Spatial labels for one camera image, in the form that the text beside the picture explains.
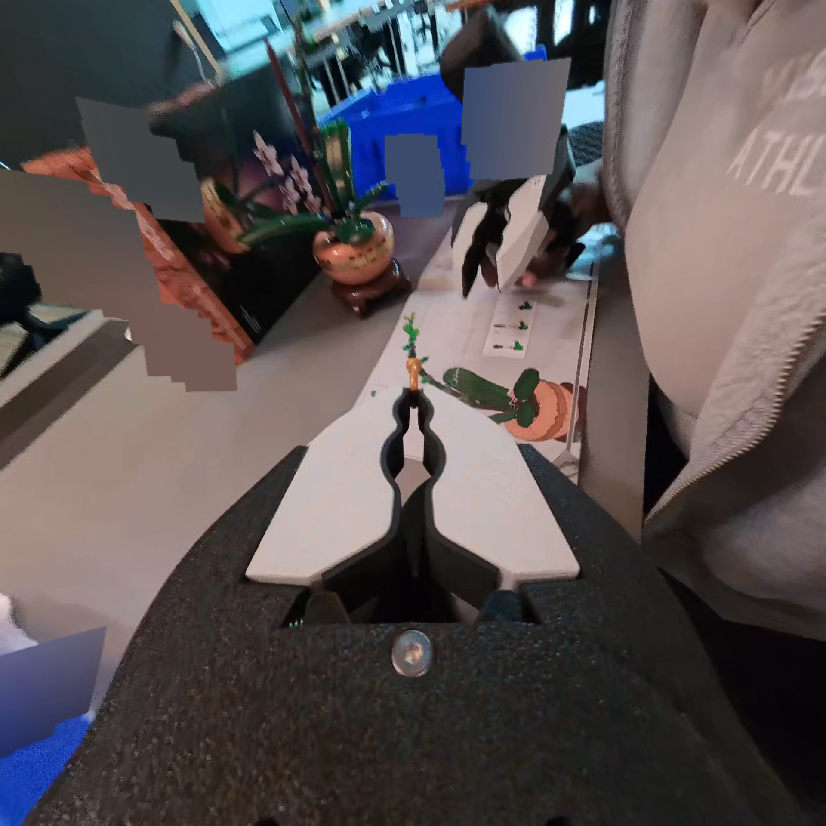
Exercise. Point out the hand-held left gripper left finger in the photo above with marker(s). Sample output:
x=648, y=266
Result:
x=322, y=503

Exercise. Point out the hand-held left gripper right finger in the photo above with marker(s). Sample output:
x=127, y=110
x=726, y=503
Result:
x=503, y=503

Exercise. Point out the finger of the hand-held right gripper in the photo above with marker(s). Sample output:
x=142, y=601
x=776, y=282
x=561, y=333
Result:
x=468, y=245
x=523, y=239

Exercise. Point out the grey desk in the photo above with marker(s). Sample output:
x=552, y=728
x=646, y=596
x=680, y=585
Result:
x=193, y=452

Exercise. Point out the person's right hand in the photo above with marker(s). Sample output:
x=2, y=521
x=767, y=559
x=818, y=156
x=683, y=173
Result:
x=590, y=206

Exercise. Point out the black mesh chair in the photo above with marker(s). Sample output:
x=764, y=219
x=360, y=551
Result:
x=587, y=145

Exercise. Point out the open instruction booklet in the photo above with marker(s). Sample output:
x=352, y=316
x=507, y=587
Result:
x=464, y=322

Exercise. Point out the brown wooden stand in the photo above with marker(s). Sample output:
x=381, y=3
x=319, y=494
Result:
x=371, y=293

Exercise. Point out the brick orchid in pink pot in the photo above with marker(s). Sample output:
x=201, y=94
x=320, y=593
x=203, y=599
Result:
x=355, y=251

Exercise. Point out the blue plastic bin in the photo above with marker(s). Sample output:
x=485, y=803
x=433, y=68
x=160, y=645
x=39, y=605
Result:
x=368, y=148

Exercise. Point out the dark orchid picture box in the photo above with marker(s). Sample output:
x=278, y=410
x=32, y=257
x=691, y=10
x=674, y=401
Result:
x=271, y=284

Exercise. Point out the person's light grey sweatshirt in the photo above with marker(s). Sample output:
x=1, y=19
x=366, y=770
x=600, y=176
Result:
x=723, y=322

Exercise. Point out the white background table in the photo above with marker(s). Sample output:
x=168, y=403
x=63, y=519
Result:
x=310, y=35

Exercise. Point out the person's black trousers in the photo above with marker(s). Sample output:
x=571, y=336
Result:
x=774, y=710

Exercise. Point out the blue container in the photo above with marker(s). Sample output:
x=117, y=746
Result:
x=32, y=774

